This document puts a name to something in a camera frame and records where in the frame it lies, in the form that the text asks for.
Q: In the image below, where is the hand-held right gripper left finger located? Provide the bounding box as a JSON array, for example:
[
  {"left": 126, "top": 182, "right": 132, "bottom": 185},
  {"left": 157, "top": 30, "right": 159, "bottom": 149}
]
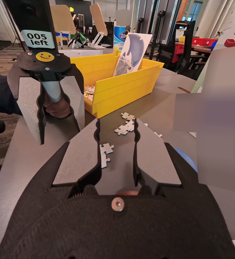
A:
[{"left": 52, "top": 118, "right": 103, "bottom": 187}]

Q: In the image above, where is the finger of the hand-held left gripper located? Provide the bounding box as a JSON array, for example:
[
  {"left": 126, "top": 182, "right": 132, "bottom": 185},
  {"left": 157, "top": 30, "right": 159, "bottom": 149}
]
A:
[
  {"left": 16, "top": 77, "right": 47, "bottom": 145},
  {"left": 59, "top": 76, "right": 85, "bottom": 133}
]

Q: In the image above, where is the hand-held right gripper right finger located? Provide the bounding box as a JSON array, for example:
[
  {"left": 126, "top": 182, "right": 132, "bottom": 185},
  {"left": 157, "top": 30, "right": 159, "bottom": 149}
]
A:
[{"left": 133, "top": 118, "right": 182, "bottom": 195}]

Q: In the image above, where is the pile of white puzzle pieces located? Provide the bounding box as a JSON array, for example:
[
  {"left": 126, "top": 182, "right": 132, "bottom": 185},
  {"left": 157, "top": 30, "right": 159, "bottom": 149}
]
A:
[{"left": 84, "top": 85, "right": 96, "bottom": 99}]

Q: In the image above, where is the yellow plastic bin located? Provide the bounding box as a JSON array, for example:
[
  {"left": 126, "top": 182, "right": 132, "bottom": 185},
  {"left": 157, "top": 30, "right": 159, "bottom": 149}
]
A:
[{"left": 70, "top": 53, "right": 165, "bottom": 119}]

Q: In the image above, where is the person's left forearm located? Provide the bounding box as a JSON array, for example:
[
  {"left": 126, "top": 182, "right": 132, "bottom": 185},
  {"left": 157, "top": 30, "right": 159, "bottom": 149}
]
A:
[{"left": 0, "top": 71, "right": 23, "bottom": 116}]

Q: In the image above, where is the blue round puzzle stand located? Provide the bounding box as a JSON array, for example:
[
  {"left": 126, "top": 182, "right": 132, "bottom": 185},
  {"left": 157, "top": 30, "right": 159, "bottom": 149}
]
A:
[{"left": 173, "top": 147, "right": 198, "bottom": 173}]

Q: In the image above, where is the puzzle bag with blue picture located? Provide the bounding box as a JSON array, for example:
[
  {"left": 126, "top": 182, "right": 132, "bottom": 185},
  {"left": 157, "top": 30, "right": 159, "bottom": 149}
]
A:
[{"left": 112, "top": 32, "right": 153, "bottom": 77}]

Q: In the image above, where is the person's left hand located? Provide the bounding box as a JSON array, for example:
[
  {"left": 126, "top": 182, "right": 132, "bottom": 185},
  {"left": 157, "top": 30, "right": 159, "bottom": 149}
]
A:
[{"left": 43, "top": 94, "right": 72, "bottom": 119}]

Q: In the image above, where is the white plastic bin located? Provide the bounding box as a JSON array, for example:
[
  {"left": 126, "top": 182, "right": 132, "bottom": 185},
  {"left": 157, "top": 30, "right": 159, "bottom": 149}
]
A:
[{"left": 58, "top": 50, "right": 104, "bottom": 59}]

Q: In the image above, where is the black and green gripper tool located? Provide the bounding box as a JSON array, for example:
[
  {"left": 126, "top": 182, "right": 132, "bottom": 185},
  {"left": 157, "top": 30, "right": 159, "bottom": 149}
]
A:
[{"left": 68, "top": 32, "right": 86, "bottom": 49}]

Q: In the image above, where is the wooden board on white stand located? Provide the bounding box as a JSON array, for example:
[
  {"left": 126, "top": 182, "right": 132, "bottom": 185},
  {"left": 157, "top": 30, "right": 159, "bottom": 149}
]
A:
[
  {"left": 50, "top": 5, "right": 77, "bottom": 46},
  {"left": 87, "top": 3, "right": 108, "bottom": 49}
]

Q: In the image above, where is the disinfectant wipes canister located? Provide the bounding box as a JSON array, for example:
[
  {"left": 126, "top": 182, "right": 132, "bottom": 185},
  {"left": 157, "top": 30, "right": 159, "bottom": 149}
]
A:
[{"left": 113, "top": 25, "right": 129, "bottom": 57}]

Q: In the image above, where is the black office chair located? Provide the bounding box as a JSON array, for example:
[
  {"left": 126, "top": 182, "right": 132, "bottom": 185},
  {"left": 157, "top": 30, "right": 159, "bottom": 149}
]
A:
[{"left": 163, "top": 20, "right": 197, "bottom": 74}]

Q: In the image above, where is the grey framed panel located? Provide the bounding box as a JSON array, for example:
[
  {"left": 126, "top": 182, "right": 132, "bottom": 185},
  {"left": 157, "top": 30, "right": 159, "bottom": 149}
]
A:
[
  {"left": 156, "top": 0, "right": 183, "bottom": 44},
  {"left": 137, "top": 0, "right": 156, "bottom": 41}
]

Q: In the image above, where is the red plastic bin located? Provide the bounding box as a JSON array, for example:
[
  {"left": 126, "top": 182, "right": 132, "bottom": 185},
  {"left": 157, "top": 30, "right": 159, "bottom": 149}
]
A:
[{"left": 191, "top": 37, "right": 218, "bottom": 46}]

